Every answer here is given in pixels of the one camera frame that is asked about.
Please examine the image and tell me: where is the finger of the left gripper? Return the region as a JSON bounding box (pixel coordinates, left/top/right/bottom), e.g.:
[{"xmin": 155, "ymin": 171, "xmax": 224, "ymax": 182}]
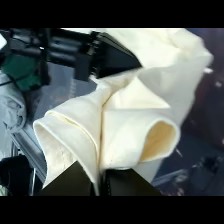
[{"xmin": 94, "ymin": 31, "xmax": 143, "ymax": 80}]

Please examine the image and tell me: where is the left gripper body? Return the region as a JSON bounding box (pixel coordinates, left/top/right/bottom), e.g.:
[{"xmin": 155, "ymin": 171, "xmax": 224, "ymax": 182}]
[{"xmin": 45, "ymin": 28, "xmax": 101, "ymax": 82}]

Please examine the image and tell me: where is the cream T-shirt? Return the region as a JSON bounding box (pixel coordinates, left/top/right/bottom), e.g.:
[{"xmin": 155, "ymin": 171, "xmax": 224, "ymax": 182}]
[{"xmin": 32, "ymin": 28, "xmax": 215, "ymax": 197}]

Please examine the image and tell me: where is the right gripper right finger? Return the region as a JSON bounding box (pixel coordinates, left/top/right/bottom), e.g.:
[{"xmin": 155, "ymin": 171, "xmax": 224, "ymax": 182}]
[{"xmin": 100, "ymin": 167, "xmax": 163, "ymax": 197}]

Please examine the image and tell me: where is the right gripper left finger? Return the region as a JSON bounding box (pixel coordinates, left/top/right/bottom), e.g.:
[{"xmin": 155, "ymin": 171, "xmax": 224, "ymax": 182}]
[{"xmin": 34, "ymin": 160, "xmax": 97, "ymax": 197}]

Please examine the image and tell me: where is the silver frame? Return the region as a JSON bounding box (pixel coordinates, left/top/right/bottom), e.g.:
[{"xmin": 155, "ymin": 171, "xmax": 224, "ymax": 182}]
[{"xmin": 9, "ymin": 130, "xmax": 48, "ymax": 197}]

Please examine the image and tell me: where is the pale green garment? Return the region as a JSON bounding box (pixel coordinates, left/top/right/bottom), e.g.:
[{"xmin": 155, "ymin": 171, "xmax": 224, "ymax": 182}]
[{"xmin": 0, "ymin": 70, "xmax": 28, "ymax": 134}]

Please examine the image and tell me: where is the dark green garment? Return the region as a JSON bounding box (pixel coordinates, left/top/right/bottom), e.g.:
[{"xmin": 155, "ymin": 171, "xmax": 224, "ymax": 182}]
[{"xmin": 1, "ymin": 52, "xmax": 43, "ymax": 93}]

